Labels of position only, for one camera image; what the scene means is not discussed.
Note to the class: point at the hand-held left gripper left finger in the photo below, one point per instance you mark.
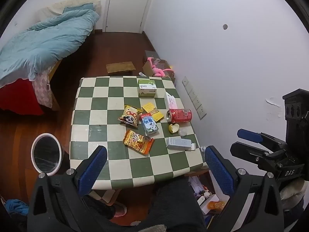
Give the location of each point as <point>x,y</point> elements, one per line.
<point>94,169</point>

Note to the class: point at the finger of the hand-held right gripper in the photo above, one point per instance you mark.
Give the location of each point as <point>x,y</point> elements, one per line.
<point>246,152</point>
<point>249,135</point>

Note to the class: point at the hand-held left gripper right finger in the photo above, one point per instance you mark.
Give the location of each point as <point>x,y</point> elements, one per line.
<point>219,171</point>

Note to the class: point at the white trash bin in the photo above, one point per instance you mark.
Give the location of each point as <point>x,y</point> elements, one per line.
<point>45,153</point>

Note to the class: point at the orange snack packet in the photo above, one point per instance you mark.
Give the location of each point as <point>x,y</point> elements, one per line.
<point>137,141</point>

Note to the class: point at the clear plastic cup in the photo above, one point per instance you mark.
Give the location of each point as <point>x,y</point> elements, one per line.
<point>183,132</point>

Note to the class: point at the yellow citrus peel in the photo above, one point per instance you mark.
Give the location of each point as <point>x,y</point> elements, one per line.
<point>173,128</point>

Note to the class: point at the blue milk carton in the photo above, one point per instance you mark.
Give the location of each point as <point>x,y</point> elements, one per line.
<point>149,124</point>

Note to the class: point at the person's right forearm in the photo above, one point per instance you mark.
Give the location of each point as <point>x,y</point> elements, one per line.
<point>293,191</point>

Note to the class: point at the pink slipper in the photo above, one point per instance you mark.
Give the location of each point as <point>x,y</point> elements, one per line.
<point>120,209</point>

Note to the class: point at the light blue toothpaste box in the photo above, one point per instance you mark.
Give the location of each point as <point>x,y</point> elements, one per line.
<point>178,143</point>

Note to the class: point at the green white checkered table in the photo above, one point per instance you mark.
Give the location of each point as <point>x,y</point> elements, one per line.
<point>96,116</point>

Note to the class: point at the person's dark trouser leg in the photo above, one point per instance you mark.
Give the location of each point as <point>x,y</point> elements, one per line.
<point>173,205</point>

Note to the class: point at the panda print snack packet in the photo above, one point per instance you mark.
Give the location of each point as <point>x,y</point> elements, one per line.
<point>129,116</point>

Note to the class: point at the red drink can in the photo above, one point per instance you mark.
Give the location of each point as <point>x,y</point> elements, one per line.
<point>179,116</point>

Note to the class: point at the yellow snack packet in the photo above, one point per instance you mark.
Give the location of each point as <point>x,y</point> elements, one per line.
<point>152,110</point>

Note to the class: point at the pink white paper packet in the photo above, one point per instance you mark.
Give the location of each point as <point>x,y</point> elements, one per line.
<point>171,101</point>

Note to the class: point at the blue cloth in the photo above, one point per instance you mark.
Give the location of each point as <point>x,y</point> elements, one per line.
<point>17,206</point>

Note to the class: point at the diamond pattern bed sheet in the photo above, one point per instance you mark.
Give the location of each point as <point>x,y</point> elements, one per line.
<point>43,89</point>

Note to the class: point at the green white tissue box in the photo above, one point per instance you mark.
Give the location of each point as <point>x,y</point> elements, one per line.
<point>147,88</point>

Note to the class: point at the red blanket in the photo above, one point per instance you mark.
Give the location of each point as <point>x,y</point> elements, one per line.
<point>19,96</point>

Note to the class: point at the small wooden stool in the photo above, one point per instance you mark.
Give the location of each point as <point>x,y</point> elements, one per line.
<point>120,67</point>

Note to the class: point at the pink plush toy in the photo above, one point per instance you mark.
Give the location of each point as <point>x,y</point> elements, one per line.
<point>158,71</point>

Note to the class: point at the brown cardboard box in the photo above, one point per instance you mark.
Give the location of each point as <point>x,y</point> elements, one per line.
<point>147,69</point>

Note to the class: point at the light blue duvet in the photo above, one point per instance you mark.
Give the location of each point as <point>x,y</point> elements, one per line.
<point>43,43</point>

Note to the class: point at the white door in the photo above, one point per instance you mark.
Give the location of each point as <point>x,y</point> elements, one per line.
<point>128,4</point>

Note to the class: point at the cream pillow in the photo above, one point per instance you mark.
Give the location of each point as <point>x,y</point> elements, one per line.
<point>72,2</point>

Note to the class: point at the white wall socket row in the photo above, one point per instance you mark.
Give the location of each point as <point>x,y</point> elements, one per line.
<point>193,98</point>

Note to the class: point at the wooden bed frame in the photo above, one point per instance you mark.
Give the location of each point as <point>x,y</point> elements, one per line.
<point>55,87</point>

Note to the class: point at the round wall hole cover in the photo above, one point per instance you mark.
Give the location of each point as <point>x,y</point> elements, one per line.
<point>225,26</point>

